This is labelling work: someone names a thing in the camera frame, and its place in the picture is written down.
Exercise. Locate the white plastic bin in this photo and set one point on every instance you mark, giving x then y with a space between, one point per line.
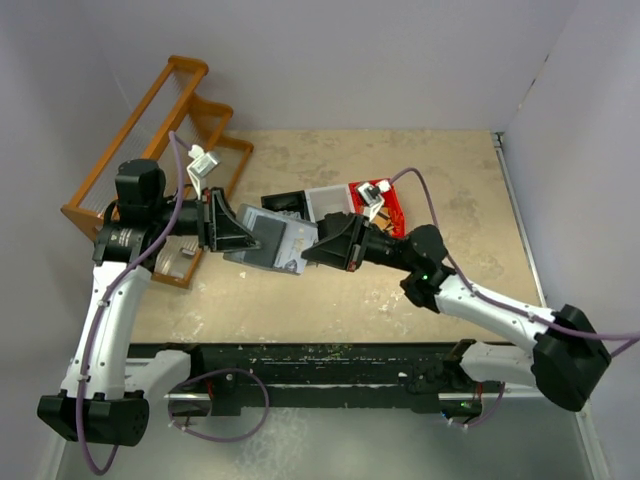
327 200

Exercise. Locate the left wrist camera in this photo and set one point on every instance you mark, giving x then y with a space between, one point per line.
203 162

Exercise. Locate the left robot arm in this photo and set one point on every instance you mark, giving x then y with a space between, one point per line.
98 401

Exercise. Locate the red plastic bin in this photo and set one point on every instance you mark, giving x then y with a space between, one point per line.
390 197

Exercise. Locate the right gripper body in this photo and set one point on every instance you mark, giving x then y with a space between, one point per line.
361 243

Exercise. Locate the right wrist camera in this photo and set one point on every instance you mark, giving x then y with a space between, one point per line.
371 194

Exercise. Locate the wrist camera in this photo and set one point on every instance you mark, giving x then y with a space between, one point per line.
371 194
203 162

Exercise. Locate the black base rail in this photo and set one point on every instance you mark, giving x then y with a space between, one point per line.
420 377

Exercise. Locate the grey card holder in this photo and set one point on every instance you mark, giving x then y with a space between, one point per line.
268 228

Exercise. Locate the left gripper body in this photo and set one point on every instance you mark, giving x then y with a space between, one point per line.
204 219

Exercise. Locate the gold cards in red bin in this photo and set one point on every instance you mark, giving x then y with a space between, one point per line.
391 222

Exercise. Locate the white VIP card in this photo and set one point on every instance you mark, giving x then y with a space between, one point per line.
298 236

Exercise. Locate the orange wooden rack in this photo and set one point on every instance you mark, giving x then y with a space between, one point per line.
169 119

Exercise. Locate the black plastic bin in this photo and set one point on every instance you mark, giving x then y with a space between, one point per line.
289 203

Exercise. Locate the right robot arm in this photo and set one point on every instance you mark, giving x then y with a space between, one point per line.
555 351

